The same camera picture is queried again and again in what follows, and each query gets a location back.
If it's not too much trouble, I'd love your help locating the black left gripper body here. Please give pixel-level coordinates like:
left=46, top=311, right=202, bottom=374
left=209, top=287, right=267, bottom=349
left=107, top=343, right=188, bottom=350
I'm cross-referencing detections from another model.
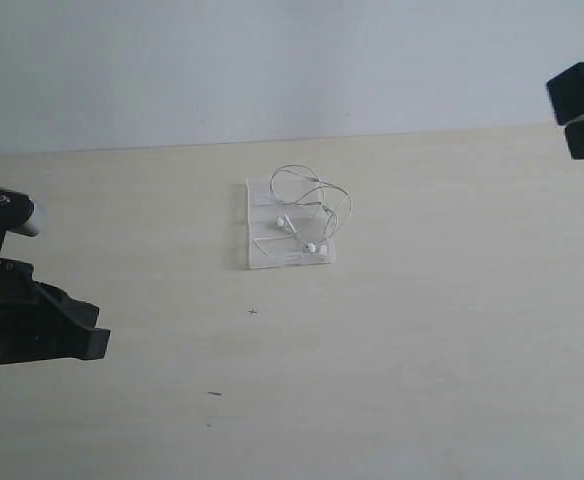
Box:
left=0, top=258, right=60, bottom=365

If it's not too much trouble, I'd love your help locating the white earphone cable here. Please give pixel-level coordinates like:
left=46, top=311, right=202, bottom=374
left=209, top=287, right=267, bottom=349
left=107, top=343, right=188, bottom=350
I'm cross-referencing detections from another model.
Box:
left=253, top=164, right=354, bottom=259

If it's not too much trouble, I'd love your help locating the clear plastic storage box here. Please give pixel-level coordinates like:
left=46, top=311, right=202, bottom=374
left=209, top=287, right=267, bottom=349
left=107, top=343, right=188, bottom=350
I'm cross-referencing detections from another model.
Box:
left=236, top=178, right=337, bottom=270

